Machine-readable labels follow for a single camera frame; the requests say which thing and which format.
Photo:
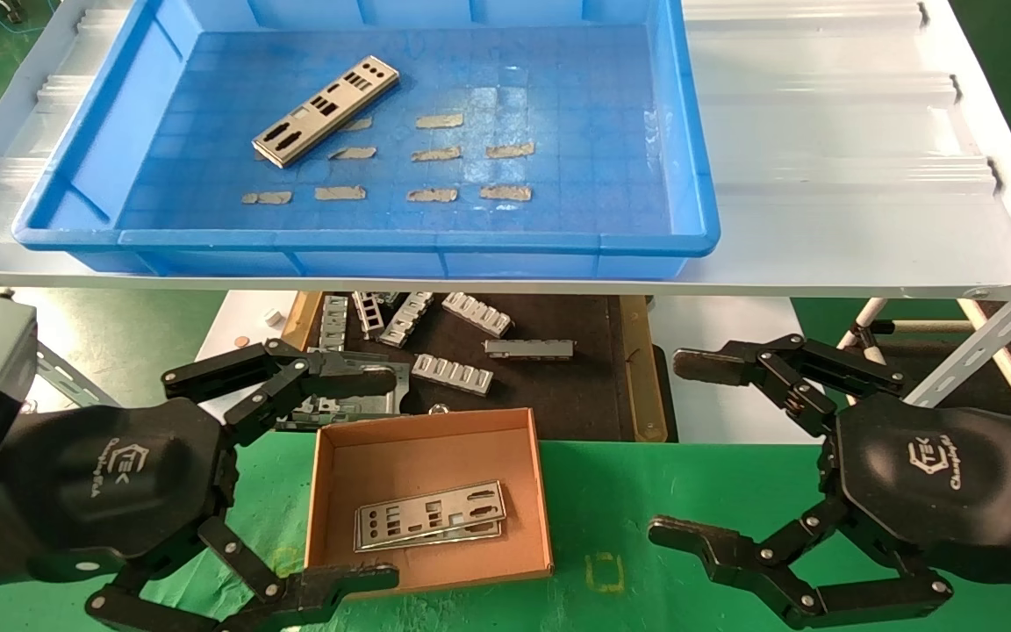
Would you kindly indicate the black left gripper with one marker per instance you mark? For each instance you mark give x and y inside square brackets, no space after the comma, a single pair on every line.
[102,483]

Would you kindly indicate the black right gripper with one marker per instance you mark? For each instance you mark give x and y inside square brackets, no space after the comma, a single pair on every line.
[953,483]

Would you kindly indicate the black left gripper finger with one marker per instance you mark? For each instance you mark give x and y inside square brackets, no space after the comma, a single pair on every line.
[356,382]

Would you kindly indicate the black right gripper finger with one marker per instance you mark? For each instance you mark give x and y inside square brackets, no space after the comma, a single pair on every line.
[716,362]
[699,540]

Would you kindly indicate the silver metal I/O shield plate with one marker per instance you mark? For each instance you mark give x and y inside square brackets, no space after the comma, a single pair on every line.
[470,532]
[346,105]
[457,509]

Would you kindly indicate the brown cardboard box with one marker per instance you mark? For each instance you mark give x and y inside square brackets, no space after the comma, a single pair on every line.
[426,456]

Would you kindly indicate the blue plastic tray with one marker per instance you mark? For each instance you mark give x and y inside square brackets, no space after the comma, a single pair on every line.
[558,132]

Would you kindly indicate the large flat grey metal plate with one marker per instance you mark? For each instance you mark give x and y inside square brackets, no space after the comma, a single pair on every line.
[374,405]

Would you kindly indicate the green cloth mat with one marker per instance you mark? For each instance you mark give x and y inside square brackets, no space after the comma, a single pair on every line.
[611,491]

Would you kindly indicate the small white cylinder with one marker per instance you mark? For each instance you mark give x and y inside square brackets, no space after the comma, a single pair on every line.
[273,316]

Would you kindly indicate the perforated grey shelf brace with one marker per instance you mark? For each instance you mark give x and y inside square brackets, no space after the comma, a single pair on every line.
[979,347]
[67,377]

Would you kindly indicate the grey metal bar part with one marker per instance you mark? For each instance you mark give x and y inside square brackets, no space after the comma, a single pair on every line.
[528,348]

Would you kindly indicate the white metal shelf board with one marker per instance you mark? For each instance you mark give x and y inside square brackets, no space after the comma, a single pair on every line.
[821,132]

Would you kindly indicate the grey slotted metal bracket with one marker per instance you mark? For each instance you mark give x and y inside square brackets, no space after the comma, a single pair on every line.
[333,320]
[452,373]
[406,318]
[476,313]
[368,313]

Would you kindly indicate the white pipe rack frame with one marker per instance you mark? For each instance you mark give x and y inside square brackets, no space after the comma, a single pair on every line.
[865,316]

